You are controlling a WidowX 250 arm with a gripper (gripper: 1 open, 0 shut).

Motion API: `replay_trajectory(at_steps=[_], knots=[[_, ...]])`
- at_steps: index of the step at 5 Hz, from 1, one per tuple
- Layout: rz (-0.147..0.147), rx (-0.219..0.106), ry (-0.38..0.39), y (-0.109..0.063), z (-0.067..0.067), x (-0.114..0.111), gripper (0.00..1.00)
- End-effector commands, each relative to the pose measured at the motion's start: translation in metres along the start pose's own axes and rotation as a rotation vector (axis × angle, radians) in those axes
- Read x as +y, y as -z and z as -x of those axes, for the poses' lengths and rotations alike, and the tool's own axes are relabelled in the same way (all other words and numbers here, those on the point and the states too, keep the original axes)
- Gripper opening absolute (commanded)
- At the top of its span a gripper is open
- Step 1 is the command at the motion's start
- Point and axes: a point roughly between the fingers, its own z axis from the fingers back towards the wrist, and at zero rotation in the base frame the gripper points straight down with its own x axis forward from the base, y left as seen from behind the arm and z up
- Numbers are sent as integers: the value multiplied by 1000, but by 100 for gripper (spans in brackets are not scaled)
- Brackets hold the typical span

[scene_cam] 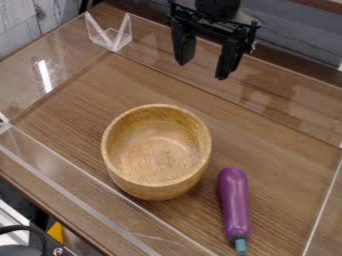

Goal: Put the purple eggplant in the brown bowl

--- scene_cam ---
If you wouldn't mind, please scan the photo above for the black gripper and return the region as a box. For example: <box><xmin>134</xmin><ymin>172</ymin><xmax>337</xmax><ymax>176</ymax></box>
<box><xmin>169</xmin><ymin>0</ymin><xmax>261</xmax><ymax>80</ymax></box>

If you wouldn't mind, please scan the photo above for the purple toy eggplant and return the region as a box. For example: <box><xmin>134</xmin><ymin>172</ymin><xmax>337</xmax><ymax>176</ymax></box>
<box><xmin>218</xmin><ymin>167</ymin><xmax>252</xmax><ymax>256</ymax></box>

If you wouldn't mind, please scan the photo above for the brown wooden bowl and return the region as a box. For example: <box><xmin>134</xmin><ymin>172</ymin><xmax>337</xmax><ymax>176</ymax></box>
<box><xmin>101</xmin><ymin>104</ymin><xmax>213</xmax><ymax>201</ymax></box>

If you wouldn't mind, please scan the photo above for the yellow black device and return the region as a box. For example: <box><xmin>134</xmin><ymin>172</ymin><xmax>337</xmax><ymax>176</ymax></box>
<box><xmin>26</xmin><ymin>219</ymin><xmax>79</xmax><ymax>256</ymax></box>

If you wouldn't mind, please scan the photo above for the clear acrylic corner bracket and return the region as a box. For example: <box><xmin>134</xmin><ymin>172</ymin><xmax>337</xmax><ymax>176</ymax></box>
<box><xmin>85</xmin><ymin>13</ymin><xmax>133</xmax><ymax>52</ymax></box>

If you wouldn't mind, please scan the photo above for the black cable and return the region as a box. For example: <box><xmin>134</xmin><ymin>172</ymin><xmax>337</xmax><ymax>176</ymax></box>
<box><xmin>0</xmin><ymin>224</ymin><xmax>49</xmax><ymax>256</ymax></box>

